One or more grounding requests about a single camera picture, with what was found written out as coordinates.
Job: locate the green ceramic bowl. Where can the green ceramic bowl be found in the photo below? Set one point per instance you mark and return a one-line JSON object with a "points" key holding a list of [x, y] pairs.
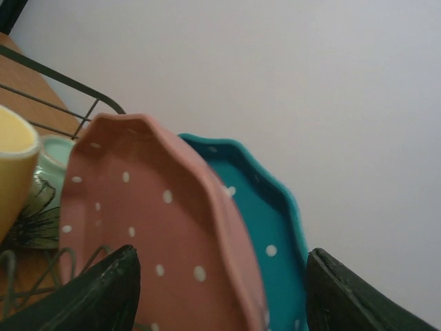
{"points": [[37, 226]]}

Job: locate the pink plate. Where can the pink plate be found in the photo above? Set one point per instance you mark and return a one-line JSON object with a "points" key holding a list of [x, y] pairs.
{"points": [[131, 181]]}

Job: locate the black wire dish rack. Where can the black wire dish rack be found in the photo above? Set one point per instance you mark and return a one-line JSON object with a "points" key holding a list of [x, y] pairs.
{"points": [[54, 104]]}

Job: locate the left black frame post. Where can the left black frame post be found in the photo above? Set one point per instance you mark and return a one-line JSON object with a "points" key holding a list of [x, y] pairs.
{"points": [[10, 11]]}

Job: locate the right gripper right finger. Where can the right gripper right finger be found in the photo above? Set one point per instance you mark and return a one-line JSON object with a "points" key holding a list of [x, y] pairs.
{"points": [[338, 299]]}

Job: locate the yellow mug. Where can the yellow mug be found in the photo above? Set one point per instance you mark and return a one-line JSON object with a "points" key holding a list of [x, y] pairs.
{"points": [[20, 145]]}

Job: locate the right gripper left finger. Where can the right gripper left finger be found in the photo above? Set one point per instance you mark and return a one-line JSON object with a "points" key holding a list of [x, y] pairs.
{"points": [[105, 297]]}

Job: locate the blue dotted plate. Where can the blue dotted plate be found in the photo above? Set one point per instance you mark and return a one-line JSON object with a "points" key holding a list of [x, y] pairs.
{"points": [[272, 217]]}

